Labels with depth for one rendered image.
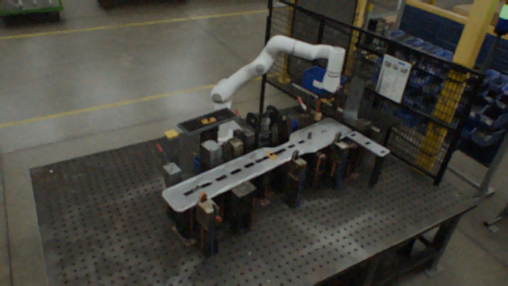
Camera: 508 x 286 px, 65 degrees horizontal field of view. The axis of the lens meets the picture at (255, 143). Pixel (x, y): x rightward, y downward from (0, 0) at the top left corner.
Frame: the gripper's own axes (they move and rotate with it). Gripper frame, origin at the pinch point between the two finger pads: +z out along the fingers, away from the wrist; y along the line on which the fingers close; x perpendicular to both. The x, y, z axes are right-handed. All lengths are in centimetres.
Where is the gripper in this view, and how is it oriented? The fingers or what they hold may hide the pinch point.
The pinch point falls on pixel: (329, 96)
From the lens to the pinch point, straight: 258.7
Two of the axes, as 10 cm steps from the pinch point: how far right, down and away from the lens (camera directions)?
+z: -0.7, 8.2, 5.6
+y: 6.4, 4.7, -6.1
